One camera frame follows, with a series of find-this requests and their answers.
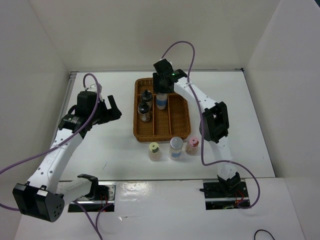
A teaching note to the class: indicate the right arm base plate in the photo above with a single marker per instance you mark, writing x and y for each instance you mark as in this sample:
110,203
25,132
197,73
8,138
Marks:
215,199

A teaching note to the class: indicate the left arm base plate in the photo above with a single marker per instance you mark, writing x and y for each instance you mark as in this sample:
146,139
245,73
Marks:
104,199

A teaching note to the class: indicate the pink lid spice jar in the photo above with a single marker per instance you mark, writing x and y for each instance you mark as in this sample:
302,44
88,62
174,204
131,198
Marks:
192,146

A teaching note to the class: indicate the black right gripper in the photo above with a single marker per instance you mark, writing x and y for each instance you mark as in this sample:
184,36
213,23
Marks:
156,86

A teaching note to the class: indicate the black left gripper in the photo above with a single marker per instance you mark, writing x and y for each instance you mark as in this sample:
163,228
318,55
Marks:
113,113

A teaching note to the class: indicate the blue label shaker silver lid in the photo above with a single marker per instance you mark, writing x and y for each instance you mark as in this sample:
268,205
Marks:
161,100

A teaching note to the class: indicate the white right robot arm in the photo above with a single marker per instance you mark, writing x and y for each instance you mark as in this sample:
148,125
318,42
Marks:
214,120

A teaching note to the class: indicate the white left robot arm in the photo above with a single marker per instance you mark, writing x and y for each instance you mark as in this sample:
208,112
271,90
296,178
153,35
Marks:
40,197

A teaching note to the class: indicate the black top glass condiment bottle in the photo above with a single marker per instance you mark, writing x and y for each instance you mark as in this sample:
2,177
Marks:
144,112

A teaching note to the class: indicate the yellow lid spice jar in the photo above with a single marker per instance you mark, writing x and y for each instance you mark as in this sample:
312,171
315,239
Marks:
154,152

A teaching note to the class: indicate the brown wicker divided basket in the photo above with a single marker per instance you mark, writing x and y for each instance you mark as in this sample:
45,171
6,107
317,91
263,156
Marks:
164,124

